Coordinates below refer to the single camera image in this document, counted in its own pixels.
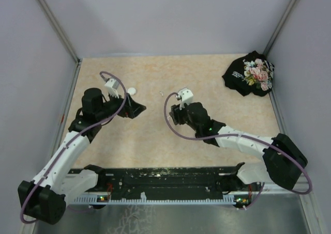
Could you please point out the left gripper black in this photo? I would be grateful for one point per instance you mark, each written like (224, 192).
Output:
(131, 108)

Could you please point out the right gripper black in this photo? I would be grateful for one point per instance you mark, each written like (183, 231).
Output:
(177, 113)

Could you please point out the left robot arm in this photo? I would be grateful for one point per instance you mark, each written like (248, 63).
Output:
(47, 196)

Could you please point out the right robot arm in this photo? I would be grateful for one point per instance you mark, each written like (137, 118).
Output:
(281, 161)

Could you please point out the white earbud case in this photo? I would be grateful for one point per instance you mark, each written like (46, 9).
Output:
(132, 91)

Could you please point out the black floral cloth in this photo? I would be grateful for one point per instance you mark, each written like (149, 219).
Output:
(251, 73)

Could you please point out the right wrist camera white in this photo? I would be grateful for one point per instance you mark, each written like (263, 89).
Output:
(185, 96)

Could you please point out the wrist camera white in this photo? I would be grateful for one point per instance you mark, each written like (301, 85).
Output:
(185, 96)
(112, 86)

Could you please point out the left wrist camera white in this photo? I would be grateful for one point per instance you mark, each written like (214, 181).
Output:
(112, 86)

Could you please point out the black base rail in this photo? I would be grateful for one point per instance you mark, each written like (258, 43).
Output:
(181, 183)

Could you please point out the aluminium frame post left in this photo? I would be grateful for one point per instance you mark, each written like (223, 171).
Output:
(59, 31)

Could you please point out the aluminium frame post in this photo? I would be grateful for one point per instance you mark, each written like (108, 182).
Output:
(285, 16)
(59, 31)

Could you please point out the aluminium frame post right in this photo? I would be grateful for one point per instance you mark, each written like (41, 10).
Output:
(285, 16)

